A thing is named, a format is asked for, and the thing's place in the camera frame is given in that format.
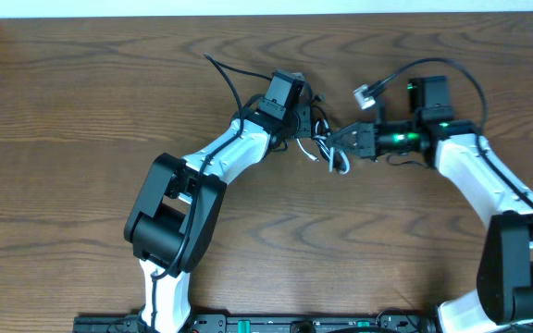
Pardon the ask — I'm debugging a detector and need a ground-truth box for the left camera black cable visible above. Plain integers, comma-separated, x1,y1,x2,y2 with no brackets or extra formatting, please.
148,52,275,333

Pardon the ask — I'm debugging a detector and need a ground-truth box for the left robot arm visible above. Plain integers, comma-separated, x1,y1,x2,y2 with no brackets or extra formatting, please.
124,69,312,332

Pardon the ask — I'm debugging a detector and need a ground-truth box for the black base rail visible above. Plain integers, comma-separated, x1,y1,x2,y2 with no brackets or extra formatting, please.
71,311,440,333

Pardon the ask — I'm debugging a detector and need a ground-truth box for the camera black cable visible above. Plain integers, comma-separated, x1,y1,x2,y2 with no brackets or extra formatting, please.
148,52,275,333
372,56,533,251

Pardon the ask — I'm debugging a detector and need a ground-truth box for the right camera black cable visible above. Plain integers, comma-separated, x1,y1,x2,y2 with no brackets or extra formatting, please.
372,56,533,251

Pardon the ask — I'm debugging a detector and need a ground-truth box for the white usb cable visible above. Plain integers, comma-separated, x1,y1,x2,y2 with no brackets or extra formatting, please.
295,118,352,176

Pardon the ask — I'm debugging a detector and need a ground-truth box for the black usb cable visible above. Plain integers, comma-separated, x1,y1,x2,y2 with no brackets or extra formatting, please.
305,92,341,163

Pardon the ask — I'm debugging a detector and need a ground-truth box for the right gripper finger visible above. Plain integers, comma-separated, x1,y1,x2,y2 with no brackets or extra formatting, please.
327,131,361,155
328,122,361,139

